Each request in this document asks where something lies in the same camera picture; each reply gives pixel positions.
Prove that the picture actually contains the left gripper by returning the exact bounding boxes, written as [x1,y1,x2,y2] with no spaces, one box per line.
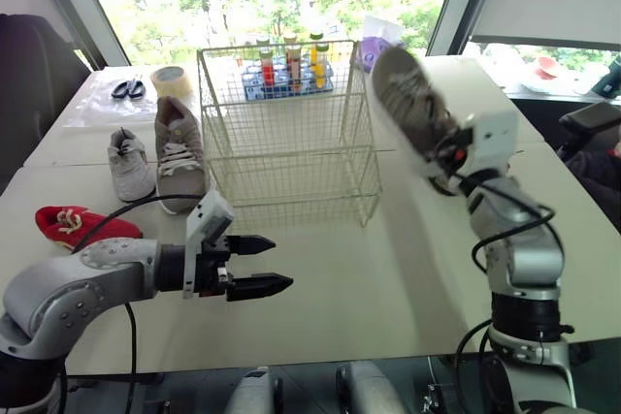
[193,234,295,303]

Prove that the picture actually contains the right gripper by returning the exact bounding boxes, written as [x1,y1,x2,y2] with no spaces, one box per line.
[438,127,475,177]

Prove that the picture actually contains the large grey-brown shoe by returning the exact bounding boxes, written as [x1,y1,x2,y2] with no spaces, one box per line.
[370,45,471,198]
[154,95,211,216]

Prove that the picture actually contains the red bowl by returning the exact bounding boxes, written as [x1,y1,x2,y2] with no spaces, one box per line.
[532,55,563,81]

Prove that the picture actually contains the purple tissue pack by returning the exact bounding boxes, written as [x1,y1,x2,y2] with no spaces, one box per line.
[355,14,407,74]

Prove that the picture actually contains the black chair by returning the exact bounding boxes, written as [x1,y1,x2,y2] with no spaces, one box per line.
[0,13,92,195]
[556,101,621,234]

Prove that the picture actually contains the small light grey shoe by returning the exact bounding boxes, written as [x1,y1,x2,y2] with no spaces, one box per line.
[107,127,158,204]

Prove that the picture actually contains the test tube yellow liquid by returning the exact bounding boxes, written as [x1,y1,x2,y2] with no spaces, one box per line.
[313,42,332,89]

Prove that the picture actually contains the small red shoe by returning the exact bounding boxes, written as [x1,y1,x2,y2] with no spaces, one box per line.
[34,205,145,253]

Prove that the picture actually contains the blue test tube rack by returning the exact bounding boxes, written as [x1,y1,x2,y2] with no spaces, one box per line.
[240,61,337,102]

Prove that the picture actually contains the test tube orange liquid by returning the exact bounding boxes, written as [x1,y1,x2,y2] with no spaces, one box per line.
[284,43,303,92]

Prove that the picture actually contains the test tube red liquid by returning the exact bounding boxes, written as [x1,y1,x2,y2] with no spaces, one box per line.
[258,47,277,91]

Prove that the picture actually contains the roll of beige tape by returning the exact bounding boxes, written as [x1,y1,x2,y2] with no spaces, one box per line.
[148,65,196,101]

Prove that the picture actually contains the clear plastic bag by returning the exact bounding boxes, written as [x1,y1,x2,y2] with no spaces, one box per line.
[61,74,162,130]

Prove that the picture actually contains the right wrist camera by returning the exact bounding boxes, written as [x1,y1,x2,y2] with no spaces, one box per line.
[464,110,521,175]

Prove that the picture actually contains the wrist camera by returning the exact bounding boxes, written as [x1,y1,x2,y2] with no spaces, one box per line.
[464,110,521,175]
[182,189,236,300]

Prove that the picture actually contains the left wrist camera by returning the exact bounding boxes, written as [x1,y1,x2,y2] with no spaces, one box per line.
[182,189,236,300]

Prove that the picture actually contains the cream wire basket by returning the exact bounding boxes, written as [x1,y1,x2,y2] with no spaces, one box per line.
[195,39,383,230]

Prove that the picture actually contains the black handled scissors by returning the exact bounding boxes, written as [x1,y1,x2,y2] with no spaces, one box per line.
[111,75,147,101]

